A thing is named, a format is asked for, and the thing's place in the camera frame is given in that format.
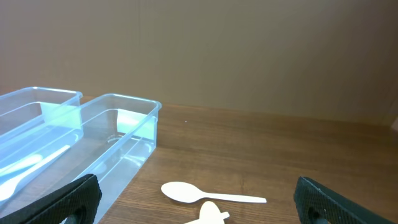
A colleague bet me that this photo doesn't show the clear plastic container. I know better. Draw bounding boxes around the clear plastic container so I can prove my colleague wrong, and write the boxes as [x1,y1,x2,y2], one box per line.
[1,86,83,203]
[1,94,161,222]

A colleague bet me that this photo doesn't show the white plastic fork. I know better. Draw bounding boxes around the white plastic fork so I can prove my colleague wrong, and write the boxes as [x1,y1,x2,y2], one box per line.
[1,145,70,201]

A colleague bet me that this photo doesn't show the white spoon top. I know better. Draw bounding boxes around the white spoon top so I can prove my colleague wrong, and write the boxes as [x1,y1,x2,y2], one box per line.
[161,182,267,203]

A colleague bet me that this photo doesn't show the left clear plastic container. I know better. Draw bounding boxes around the left clear plastic container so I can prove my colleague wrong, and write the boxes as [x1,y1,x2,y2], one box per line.
[1,86,83,203]

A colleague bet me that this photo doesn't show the right clear plastic container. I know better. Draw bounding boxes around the right clear plastic container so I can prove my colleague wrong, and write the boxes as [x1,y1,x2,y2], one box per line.
[1,94,161,222]

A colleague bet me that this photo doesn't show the white spoon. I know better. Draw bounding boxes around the white spoon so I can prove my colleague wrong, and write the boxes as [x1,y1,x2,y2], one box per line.
[161,182,267,203]
[185,212,229,224]

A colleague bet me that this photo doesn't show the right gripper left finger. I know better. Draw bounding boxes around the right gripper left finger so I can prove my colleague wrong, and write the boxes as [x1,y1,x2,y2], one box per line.
[1,174,102,224]

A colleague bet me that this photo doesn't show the yellow plastic spoon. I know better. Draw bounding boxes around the yellow plastic spoon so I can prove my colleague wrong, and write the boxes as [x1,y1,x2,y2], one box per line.
[199,201,221,217]

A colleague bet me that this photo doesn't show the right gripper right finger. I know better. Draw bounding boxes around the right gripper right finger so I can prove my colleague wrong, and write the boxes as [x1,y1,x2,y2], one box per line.
[294,177,392,224]

